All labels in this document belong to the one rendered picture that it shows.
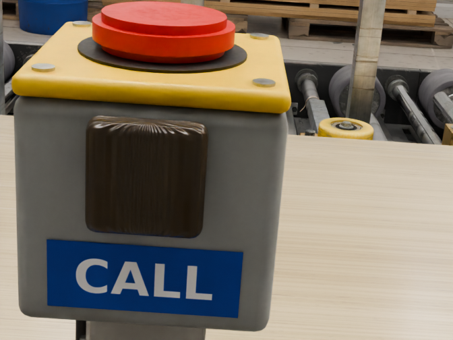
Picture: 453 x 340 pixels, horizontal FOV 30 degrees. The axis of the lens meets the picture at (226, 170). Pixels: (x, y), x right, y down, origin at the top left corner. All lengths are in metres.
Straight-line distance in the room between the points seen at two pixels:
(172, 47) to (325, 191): 0.80
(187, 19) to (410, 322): 0.56
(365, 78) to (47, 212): 1.16
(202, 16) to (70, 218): 0.07
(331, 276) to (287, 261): 0.05
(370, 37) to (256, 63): 1.12
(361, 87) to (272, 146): 1.16
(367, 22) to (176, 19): 1.12
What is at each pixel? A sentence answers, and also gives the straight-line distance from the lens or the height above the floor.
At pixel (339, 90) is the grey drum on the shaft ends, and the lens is 1.77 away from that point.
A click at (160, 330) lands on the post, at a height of 1.14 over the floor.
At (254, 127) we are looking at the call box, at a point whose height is 1.21.
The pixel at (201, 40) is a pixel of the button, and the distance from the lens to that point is 0.23.
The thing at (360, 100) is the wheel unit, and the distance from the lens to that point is 1.38.
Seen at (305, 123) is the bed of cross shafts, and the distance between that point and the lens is 1.88.
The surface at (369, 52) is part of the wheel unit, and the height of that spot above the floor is 0.99.
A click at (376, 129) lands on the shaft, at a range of 1.56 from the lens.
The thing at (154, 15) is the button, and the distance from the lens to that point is 0.24.
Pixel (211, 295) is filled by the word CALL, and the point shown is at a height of 1.16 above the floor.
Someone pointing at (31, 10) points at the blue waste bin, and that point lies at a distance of 5.90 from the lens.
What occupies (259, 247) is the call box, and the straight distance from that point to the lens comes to 0.22.
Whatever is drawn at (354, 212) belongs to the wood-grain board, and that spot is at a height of 0.90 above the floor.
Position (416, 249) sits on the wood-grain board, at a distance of 0.90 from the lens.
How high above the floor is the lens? 1.28
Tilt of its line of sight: 21 degrees down
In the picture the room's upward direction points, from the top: 4 degrees clockwise
